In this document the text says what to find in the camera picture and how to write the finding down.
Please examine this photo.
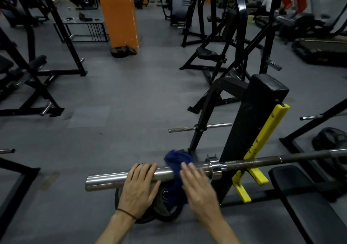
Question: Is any person's right hand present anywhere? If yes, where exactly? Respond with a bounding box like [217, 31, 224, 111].
[180, 162, 226, 230]

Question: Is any person's left hand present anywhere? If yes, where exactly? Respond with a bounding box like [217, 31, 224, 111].
[117, 163, 162, 221]

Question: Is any steel barbell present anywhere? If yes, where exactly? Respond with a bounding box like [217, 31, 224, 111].
[85, 148, 347, 192]

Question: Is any blue cleaning cloth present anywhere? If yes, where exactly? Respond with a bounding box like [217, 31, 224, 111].
[163, 149, 194, 205]

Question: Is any black weight plate white lettering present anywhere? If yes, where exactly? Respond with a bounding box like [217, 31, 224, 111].
[114, 187, 158, 225]

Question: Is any black grip-hole weight plate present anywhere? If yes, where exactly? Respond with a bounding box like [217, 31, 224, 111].
[153, 188, 185, 223]

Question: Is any yellow bar hook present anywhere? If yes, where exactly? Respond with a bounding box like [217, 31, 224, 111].
[232, 103, 291, 204]

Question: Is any black padded bench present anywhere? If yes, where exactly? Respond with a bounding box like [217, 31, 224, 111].
[268, 165, 347, 244]

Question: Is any black bench press rack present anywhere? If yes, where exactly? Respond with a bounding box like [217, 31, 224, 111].
[168, 74, 347, 208]

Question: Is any large black weight plate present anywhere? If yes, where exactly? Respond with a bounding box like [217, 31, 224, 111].
[312, 127, 347, 171]

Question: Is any black and red lever machine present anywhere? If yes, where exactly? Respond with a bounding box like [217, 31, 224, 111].
[179, 0, 308, 115]

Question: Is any black incline bench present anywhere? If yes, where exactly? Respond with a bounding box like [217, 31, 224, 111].
[0, 8, 65, 118]

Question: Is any black squat rack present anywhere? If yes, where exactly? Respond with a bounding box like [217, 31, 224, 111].
[24, 0, 88, 77]

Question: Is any wide orange pillar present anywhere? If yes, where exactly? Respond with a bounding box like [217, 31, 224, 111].
[95, 0, 140, 51]

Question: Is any black elliptical trainer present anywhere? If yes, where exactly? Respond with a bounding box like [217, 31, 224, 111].
[276, 12, 347, 43]

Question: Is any black hair tie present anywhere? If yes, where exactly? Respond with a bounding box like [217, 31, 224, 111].
[116, 208, 138, 221]

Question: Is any black rack base frame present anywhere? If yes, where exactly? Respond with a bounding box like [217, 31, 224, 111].
[0, 148, 41, 239]

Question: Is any black plate-loaded machine frame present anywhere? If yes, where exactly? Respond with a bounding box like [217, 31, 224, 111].
[180, 0, 228, 48]

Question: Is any black wire frame table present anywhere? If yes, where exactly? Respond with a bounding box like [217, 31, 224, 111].
[53, 18, 110, 43]

